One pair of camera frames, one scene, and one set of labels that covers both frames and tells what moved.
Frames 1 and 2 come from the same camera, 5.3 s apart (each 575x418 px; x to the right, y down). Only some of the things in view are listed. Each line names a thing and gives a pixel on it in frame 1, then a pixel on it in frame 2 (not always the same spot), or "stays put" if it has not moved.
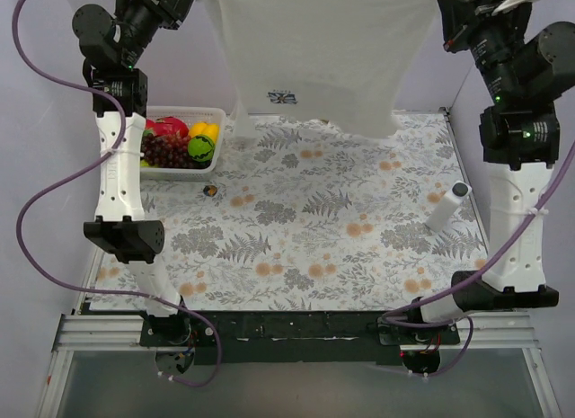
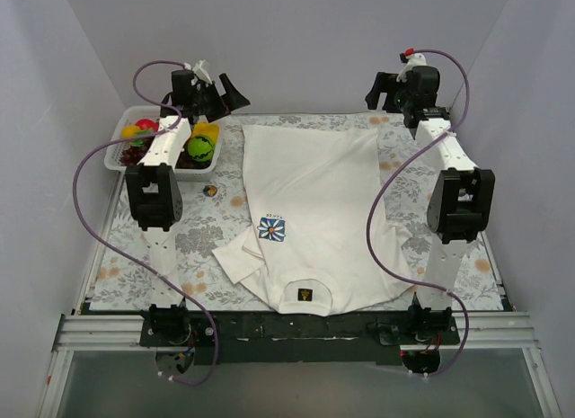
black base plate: [352, 336] stays put
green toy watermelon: [200, 148] stays put
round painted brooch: [210, 191] stays put
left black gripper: [166, 14] -> [216, 100]
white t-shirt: [353, 57] -> [321, 241]
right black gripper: [455, 15] -> [388, 94]
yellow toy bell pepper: [206, 128] stays put
